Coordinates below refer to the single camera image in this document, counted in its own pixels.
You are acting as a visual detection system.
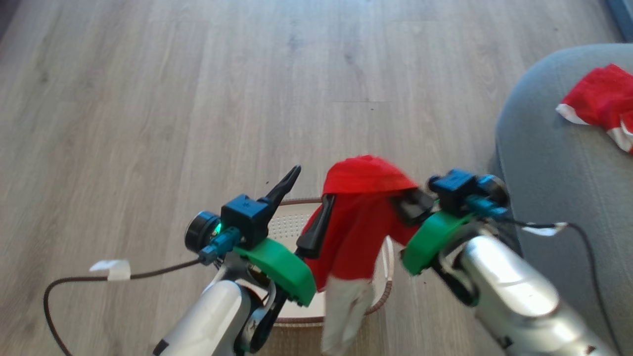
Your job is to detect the grey fabric sofa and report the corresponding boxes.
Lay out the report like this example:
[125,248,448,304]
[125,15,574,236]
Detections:
[494,43,633,356]

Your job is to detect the black cable with teal plug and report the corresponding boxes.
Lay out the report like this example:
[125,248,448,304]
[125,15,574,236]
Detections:
[43,227,243,356]
[467,195,621,352]

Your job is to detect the red and white garment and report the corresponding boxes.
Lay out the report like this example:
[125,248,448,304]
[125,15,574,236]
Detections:
[299,155,422,356]
[555,63,633,155]

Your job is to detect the dark blue-grey skirting board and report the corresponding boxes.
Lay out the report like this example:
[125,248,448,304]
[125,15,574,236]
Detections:
[604,0,633,29]

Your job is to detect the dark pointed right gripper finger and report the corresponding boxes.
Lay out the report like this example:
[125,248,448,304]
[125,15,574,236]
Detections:
[390,187,437,227]

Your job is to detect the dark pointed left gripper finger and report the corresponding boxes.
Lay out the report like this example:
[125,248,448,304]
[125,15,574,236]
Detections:
[257,165,302,233]
[295,194,337,260]

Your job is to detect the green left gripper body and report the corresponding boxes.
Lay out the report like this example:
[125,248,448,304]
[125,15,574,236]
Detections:
[232,237,317,308]

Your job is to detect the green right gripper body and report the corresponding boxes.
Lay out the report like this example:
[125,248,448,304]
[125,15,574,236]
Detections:
[400,210,476,276]

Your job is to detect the beige plastic laundry basket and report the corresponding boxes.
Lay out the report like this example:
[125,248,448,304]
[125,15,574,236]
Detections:
[267,197,396,328]

